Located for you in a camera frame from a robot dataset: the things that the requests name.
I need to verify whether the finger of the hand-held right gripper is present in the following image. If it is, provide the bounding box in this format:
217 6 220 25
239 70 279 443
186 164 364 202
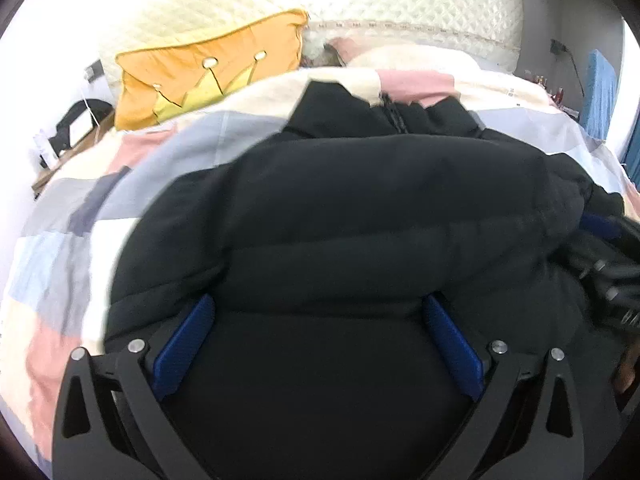
567 212 640 303

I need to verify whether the black puffer jacket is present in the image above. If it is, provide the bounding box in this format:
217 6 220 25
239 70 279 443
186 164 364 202
102 82 640 480

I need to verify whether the pastel checked quilt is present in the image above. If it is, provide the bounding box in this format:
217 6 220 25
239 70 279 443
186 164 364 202
0 65 636 461

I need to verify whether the cream quilted headboard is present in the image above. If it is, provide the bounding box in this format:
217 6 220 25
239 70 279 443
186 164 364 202
97 0 523 83

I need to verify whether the black bag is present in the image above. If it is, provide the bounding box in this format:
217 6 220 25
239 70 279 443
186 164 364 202
54 100 114 157

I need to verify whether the white bottle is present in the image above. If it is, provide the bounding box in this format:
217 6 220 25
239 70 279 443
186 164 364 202
34 132 52 167

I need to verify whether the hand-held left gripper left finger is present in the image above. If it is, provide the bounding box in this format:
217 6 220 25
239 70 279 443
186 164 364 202
51 294 217 480

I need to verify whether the row of small bottles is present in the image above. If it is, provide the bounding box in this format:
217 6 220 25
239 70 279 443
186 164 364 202
534 74 567 107

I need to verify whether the yellow crown pillow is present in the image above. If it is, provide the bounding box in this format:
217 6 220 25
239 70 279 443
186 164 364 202
114 9 308 132

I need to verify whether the wooden nightstand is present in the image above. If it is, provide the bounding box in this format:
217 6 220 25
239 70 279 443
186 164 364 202
31 109 117 202

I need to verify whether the person's right hand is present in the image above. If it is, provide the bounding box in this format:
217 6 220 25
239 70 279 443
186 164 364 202
612 336 640 395

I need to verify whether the blue curtain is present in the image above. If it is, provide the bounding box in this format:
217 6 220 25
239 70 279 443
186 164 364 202
624 122 640 187

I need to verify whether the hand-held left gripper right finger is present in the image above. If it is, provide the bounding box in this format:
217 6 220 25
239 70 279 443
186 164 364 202
422 294 587 480

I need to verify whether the blue towel-covered board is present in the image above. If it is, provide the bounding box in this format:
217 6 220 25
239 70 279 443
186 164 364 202
581 50 619 142

